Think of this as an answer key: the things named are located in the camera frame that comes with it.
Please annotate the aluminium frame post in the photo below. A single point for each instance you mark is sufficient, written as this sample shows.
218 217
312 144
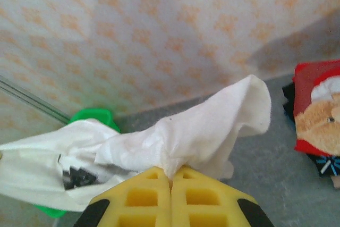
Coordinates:
32 99

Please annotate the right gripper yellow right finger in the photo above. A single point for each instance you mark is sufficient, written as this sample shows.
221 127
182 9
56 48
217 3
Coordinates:
202 203

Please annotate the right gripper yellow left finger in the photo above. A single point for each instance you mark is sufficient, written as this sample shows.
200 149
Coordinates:
143 203

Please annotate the red Santa bear cushion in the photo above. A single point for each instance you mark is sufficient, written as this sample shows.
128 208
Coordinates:
324 163

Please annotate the red bear print t-shirt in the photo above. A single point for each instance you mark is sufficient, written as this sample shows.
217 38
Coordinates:
302 99

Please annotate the white t-shirt with black print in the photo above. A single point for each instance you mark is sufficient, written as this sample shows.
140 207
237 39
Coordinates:
186 136

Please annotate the green plastic basket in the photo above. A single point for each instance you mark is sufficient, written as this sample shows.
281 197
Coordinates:
93 115

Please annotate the brown printed t-shirt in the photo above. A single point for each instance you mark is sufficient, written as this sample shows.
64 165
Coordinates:
336 182

